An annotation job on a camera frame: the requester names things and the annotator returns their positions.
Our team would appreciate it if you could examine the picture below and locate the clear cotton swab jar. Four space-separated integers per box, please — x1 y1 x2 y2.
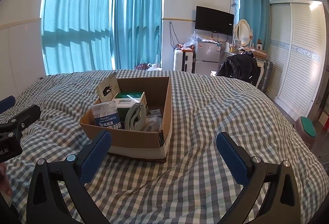
92 101 122 129

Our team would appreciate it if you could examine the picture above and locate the green white medicine box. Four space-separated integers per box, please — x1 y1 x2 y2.
112 92 147 122

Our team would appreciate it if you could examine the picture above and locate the white packet with black hand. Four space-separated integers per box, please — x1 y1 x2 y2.
96 73 121 103

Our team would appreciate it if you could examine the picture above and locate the white cloth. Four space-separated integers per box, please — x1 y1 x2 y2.
143 115 162 132

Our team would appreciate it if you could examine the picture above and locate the open cardboard box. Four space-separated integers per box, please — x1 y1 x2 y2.
80 74 172 162

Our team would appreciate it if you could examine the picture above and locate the green topped stool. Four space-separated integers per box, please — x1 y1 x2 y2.
293 117 317 149

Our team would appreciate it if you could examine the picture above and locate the checkered bed quilt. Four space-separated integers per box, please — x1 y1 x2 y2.
1 70 328 223

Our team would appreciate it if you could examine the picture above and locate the teal window curtain left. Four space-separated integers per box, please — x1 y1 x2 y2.
41 0 112 75

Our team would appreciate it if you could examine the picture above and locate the teal window curtain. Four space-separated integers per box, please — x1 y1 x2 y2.
41 0 112 75
112 0 162 69

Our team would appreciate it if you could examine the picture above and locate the black jacket on chair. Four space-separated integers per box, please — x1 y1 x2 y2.
216 52 260 86

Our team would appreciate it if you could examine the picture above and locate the teal window curtain middle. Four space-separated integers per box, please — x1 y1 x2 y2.
112 0 162 69

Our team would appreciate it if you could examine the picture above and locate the white louvered wardrobe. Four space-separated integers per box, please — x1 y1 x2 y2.
266 0 327 120

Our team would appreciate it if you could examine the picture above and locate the white suitcase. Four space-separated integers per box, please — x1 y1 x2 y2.
173 49 193 73

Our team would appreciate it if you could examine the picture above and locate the silver mini fridge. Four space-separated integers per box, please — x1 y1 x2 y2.
194 42 221 76

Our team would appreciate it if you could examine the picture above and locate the oval vanity mirror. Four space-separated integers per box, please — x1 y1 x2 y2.
233 19 253 47

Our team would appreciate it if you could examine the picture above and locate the teal curtain right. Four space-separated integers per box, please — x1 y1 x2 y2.
239 0 270 51

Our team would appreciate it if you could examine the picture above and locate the black wall television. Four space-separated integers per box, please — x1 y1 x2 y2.
195 6 234 36

